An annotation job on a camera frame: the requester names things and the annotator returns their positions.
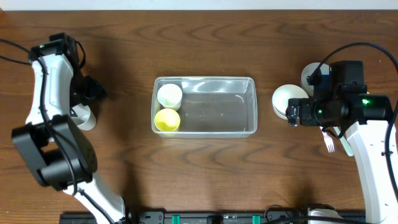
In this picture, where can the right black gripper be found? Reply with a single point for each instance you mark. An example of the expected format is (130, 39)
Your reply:
(294, 111)

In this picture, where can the white plastic cup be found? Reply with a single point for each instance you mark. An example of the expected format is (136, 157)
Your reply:
(170, 96)

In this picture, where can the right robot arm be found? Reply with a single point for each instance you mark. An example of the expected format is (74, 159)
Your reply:
(340, 98)

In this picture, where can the yellow plastic cup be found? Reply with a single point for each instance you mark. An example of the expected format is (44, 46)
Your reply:
(167, 120)

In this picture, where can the pink plastic fork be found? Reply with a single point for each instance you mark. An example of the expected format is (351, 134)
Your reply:
(328, 141)

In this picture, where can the grey plastic bowl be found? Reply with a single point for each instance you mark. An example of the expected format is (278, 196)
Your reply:
(307, 72)

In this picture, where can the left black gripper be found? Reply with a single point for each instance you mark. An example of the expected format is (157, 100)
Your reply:
(92, 90)

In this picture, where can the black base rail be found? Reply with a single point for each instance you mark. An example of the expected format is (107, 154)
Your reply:
(159, 217)

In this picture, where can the clear plastic container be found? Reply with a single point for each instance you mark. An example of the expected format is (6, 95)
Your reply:
(212, 107)

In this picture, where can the grey plastic cup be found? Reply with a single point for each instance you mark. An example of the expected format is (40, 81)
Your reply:
(83, 117)

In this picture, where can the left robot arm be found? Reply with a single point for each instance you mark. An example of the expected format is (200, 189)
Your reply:
(52, 143)

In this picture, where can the light green plastic spoon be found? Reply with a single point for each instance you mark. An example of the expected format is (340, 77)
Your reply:
(344, 142)

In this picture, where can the white plastic bowl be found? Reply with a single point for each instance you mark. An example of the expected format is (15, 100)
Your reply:
(282, 95)

